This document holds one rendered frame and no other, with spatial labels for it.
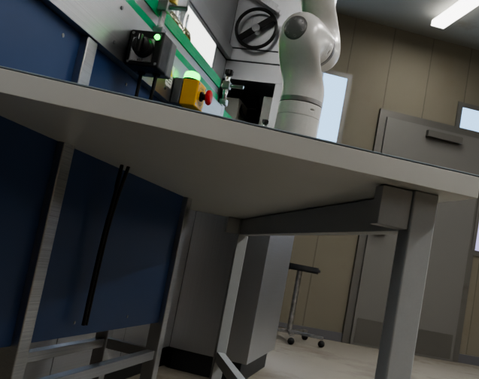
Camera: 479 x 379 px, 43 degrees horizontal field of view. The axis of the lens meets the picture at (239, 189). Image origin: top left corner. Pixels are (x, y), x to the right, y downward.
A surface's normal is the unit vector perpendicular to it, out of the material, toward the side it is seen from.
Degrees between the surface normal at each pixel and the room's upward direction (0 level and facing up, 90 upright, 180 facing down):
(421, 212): 90
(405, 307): 90
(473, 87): 90
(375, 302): 90
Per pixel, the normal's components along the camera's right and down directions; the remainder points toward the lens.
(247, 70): -0.23, -0.15
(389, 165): 0.18, -0.07
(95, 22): 0.95, 0.15
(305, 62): -0.25, 0.50
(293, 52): -0.53, 0.46
